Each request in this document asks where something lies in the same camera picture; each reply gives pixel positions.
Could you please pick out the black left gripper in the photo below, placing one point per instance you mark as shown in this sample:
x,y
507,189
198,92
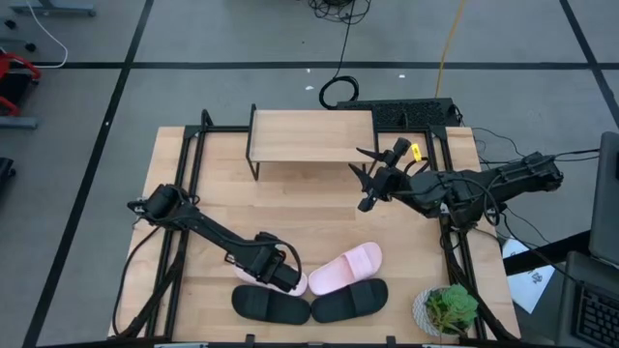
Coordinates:
x,y
275,270

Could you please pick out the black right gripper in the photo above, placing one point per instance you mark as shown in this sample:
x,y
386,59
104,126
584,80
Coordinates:
x,y
389,182

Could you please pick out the pink rubber slide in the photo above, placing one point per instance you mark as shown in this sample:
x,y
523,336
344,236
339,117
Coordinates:
x,y
243,276
358,256

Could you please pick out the black rubber slide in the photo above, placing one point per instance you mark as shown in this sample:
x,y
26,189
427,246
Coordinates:
x,y
349,300
271,304

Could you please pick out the wooden shelf with black frame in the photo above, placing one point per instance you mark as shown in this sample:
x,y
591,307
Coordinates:
x,y
314,135

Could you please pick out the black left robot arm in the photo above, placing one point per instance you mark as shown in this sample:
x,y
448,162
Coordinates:
x,y
213,232

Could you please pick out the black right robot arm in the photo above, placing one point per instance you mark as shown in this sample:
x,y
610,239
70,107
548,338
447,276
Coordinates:
x,y
508,176

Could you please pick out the green succulent in white pot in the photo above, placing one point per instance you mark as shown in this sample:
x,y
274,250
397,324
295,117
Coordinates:
x,y
452,309

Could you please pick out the black metal bar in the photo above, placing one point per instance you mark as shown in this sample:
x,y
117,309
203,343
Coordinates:
x,y
546,251

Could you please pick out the white paper sheet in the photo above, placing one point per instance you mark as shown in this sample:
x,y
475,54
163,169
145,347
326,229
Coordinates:
x,y
532,285

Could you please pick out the grey laptop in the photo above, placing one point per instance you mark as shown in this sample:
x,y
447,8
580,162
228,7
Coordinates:
x,y
607,203

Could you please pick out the black chair base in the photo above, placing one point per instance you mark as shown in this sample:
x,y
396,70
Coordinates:
x,y
5,169

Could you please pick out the red metal cart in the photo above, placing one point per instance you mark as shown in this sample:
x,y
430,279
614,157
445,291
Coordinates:
x,y
19,60

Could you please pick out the black caster wheel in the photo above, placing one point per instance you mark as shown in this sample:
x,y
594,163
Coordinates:
x,y
9,23
30,47

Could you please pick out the grey desk foot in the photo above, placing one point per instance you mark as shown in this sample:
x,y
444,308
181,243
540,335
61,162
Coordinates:
x,y
58,7

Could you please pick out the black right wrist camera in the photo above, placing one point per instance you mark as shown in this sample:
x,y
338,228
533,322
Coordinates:
x,y
401,147

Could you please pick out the black metal table frame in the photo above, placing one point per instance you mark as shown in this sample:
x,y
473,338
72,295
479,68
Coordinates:
x,y
220,129

